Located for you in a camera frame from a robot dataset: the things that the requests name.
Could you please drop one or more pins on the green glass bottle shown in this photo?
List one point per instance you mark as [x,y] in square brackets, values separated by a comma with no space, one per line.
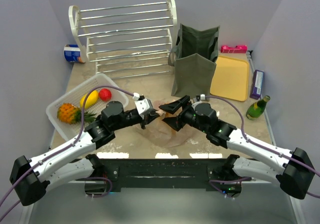
[257,108]

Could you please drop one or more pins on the black base frame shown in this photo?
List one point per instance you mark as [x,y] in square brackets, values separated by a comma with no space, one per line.
[208,174]

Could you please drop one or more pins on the white metal shelf rack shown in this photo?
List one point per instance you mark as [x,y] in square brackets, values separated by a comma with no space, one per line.
[126,41]

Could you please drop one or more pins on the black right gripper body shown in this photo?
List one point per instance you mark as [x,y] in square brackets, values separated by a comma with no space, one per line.
[182,113]

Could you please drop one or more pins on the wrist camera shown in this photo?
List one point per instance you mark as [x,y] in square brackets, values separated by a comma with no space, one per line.
[143,105]
[200,98]

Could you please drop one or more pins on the green fabric grocery bag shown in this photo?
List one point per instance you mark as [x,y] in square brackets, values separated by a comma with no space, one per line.
[194,59]

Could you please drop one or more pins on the purple box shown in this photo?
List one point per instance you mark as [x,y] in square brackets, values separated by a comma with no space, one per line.
[257,84]

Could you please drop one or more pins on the banana print plastic bag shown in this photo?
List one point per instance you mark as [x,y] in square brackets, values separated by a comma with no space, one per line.
[160,135]

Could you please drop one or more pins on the yellow food tray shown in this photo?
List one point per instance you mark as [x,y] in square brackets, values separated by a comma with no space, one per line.
[231,78]

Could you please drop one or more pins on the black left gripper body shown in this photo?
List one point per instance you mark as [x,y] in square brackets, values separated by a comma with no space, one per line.
[144,119]

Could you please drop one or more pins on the yellow toy lemon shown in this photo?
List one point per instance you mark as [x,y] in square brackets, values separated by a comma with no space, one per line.
[90,101]

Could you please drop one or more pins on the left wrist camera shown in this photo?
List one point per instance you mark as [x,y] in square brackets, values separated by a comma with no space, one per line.
[143,105]

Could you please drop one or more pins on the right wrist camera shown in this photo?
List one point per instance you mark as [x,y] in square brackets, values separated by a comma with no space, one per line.
[200,98]

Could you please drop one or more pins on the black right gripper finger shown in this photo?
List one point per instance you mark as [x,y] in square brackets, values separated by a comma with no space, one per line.
[174,122]
[174,106]

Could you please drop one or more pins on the toy pineapple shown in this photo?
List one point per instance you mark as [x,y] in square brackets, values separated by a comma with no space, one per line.
[71,114]

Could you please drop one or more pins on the blue white can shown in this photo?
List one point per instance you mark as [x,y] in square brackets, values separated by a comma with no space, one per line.
[72,54]

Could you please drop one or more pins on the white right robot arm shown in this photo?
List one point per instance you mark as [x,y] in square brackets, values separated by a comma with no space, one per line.
[292,170]

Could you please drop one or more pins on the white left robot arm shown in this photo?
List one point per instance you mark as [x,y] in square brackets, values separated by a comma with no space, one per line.
[32,178]

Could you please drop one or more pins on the pink box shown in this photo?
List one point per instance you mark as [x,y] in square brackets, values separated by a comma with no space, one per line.
[239,49]

